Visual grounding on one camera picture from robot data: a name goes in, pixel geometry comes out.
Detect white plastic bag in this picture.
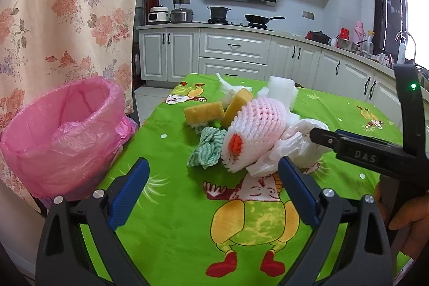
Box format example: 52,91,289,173
246,118,331,177

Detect white foam block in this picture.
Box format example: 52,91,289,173
257,76,298,112

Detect pink foam fruit net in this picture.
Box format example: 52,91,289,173
220,96,289,173

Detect yellow sponge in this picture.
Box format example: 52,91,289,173
183,101,225,127
220,88,253,129

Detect white tissue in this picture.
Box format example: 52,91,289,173
216,73,252,109

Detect green white rag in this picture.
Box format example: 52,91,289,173
187,126,226,169

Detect chrome kitchen faucet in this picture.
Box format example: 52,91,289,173
395,31,417,64

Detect pink lined trash bin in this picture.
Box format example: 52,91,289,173
1,77,138,200

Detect person's right hand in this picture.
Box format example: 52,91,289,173
387,192,428,261

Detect steel mixing bowl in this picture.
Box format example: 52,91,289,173
337,38,359,53

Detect pink thermos bottle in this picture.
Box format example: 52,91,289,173
352,20,366,49

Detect black red electric pot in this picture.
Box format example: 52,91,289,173
305,31,331,45

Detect green cartoon tablecloth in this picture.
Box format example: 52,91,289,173
99,73,402,285

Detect dark framed window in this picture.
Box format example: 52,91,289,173
373,0,428,68

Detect black frying pan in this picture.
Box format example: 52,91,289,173
245,14,285,29

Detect black stock pot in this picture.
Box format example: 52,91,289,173
207,6,231,25

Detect white lower cabinets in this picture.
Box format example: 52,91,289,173
138,23,401,126

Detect silver pressure cooker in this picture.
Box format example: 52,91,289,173
169,2,193,23

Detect white rice cooker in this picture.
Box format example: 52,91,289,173
148,6,169,25

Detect floral curtain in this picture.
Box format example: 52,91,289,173
0,0,146,206

